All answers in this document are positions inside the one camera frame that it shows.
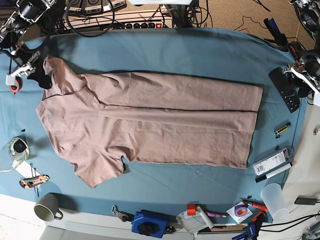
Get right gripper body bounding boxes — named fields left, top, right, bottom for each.
left=8, top=49, right=42, bottom=78

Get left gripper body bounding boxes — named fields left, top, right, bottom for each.
left=283, top=49, right=320, bottom=94

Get pink T-shirt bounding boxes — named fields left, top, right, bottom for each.
left=36, top=57, right=263, bottom=188

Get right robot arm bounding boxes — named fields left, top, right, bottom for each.
left=0, top=0, right=56, bottom=93

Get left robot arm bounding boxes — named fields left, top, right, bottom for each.
left=283, top=0, right=320, bottom=98

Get black remote control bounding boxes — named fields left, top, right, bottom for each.
left=268, top=67, right=300, bottom=113

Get orange black clamp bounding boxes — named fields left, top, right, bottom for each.
left=289, top=41, right=306, bottom=63

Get red tape roll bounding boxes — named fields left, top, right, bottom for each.
left=9, top=76, right=23, bottom=95

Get blue bar clamp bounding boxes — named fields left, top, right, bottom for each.
left=263, top=18, right=288, bottom=47

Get clear plastic case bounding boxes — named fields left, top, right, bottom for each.
left=253, top=146, right=295, bottom=176

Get clear glass jar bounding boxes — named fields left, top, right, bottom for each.
left=4, top=136, right=30, bottom=162

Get blue table cloth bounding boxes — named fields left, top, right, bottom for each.
left=0, top=28, right=307, bottom=218

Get white marker pen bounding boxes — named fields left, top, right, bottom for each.
left=255, top=162, right=293, bottom=183

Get orange utility knife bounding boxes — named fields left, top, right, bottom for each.
left=19, top=174, right=50, bottom=189

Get translucent plastic cup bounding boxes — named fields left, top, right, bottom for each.
left=260, top=183, right=289, bottom=222

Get grey ceramic mug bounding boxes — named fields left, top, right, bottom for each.
left=33, top=193, right=64, bottom=222

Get black power strip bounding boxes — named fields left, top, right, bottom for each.
left=119, top=21, right=172, bottom=29

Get purple pen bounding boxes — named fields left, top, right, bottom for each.
left=205, top=211, right=227, bottom=218

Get silver carabiner keyring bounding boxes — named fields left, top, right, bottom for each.
left=111, top=205, right=133, bottom=222

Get white paper roll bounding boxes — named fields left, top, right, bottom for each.
left=196, top=205, right=214, bottom=229

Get red cube block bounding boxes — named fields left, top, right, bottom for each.
left=186, top=203, right=196, bottom=216

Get blue plastic box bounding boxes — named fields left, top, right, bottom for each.
left=131, top=210, right=169, bottom=239

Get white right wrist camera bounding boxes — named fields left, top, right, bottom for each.
left=5, top=73, right=16, bottom=86

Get black cable ties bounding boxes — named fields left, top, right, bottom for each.
left=30, top=163, right=40, bottom=197

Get red handled pliers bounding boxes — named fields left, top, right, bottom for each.
left=241, top=198, right=268, bottom=212

